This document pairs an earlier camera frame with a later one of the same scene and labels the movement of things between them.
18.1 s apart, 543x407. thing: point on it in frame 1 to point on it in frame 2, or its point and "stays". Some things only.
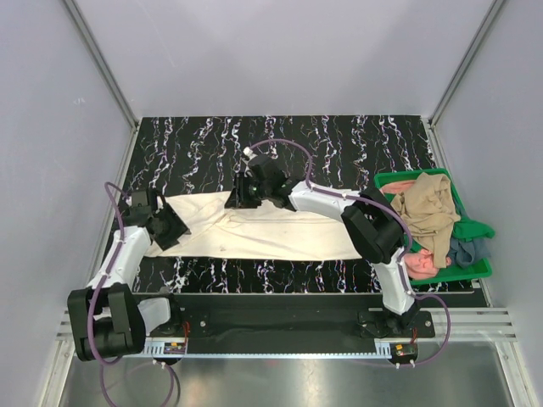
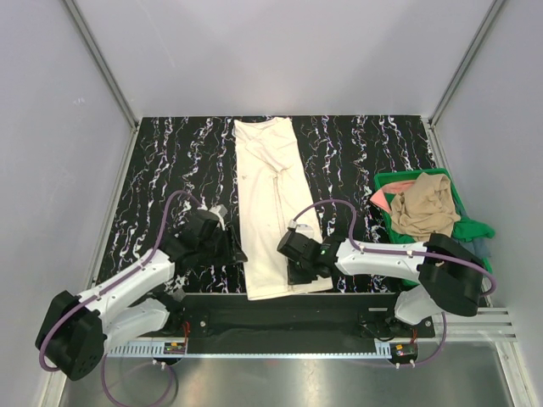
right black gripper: [238, 198] to [294, 278]
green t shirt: [470, 230] stays
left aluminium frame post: [102, 61] stays
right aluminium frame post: [466, 61] stays
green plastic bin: [452, 271] stays
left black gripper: [177, 228] to [232, 253]
